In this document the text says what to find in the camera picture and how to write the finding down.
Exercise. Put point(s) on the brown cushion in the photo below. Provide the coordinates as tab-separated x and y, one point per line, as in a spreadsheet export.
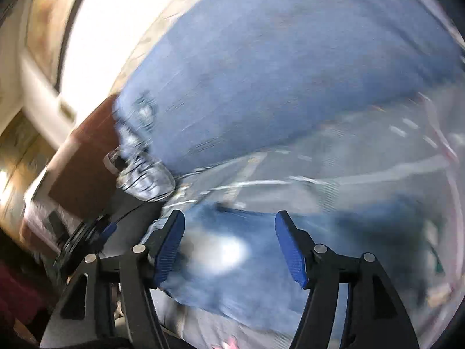
83	174

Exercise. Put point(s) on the blue denim pants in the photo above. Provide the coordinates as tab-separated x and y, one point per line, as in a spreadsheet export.
254	283

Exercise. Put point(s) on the dark red cloth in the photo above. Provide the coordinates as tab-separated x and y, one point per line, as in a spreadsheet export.
18	291

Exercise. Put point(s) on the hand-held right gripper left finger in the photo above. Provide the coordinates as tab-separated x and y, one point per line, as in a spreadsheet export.
168	251

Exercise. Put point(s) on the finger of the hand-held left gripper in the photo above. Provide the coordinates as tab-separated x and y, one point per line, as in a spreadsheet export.
109	231

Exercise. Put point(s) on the grey printed bed sheet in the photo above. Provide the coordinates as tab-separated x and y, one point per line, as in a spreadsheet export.
345	178

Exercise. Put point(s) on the blue plaid pillow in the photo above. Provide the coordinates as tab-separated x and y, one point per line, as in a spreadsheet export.
272	80

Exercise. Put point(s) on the light blue cloth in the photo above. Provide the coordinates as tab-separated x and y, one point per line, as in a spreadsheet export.
145	178

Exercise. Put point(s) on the pink printed cloth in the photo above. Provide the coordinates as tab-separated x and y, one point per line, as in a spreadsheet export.
229	343

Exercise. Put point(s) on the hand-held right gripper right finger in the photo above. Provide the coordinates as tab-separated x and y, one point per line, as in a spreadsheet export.
290	251

